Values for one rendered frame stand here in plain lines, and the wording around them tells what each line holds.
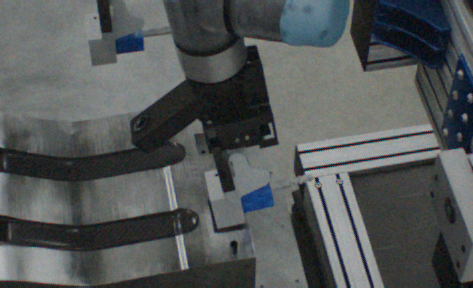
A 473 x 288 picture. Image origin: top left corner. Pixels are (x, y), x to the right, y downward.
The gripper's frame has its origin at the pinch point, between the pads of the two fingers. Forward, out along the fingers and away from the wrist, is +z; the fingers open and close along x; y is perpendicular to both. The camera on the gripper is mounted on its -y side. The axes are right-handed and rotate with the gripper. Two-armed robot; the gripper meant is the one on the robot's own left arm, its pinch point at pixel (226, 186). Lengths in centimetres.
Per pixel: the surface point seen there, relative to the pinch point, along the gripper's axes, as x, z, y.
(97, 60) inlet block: 25.7, -3.2, -13.5
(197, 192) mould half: 3.8, 4.0, -3.9
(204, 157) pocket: 11.5, 5.9, -2.1
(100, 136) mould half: 15.5, 1.3, -15.1
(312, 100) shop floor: 99, 85, 24
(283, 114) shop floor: 96, 84, 16
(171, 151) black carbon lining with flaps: 11.2, 3.0, -6.2
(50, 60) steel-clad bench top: 39.0, 5.5, -22.1
